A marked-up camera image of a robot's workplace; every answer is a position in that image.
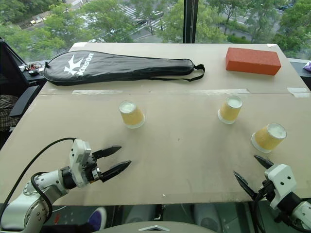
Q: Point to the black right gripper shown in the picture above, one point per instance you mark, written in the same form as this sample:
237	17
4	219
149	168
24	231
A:
266	190

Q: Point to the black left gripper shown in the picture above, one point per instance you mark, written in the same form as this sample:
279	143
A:
91	170

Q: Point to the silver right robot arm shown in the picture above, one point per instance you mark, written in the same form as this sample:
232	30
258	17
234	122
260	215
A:
302	213

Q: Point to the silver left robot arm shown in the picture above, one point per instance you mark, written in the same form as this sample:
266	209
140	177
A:
31	201

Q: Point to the yellow paper cup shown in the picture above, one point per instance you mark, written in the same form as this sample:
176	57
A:
229	110
131	115
267	138

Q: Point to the purple white shoe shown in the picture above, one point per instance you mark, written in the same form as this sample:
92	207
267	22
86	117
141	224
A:
97	218

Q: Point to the silver robot torso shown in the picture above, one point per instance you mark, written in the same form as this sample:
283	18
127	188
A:
155	227

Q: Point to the black Kason racket cover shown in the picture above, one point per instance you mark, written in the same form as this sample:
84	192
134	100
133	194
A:
114	69

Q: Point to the red brick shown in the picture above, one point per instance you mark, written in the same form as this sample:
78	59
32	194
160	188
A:
252	61

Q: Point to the plaid cloth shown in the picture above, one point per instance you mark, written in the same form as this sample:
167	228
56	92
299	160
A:
8	114

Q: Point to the black side desk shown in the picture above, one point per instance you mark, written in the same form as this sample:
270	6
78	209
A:
302	70

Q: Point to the purple object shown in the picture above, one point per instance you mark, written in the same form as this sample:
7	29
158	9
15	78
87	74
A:
307	66

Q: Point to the small red black gadget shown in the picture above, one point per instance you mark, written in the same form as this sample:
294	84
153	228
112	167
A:
31	68

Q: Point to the black office chair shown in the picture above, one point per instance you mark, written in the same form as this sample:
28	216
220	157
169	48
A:
17	80

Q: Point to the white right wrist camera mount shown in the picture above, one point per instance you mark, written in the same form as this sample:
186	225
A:
281	184

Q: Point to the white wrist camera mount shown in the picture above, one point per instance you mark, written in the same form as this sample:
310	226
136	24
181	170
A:
281	184
79	157

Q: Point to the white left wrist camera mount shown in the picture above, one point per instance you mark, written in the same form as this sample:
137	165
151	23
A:
79	157

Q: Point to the black window frame post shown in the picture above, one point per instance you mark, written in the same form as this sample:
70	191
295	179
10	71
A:
190	21

